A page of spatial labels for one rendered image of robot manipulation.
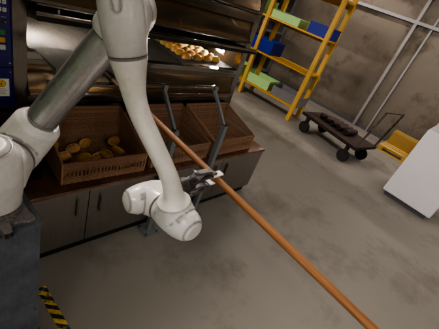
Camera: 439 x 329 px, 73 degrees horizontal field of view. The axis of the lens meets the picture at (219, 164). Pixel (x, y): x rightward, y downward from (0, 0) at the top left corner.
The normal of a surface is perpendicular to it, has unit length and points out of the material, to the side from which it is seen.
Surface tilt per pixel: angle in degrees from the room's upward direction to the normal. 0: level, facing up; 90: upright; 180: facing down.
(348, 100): 90
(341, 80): 90
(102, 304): 0
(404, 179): 90
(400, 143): 90
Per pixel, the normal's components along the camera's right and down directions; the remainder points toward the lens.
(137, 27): 0.74, 0.36
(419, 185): -0.67, 0.18
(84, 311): 0.32, -0.81
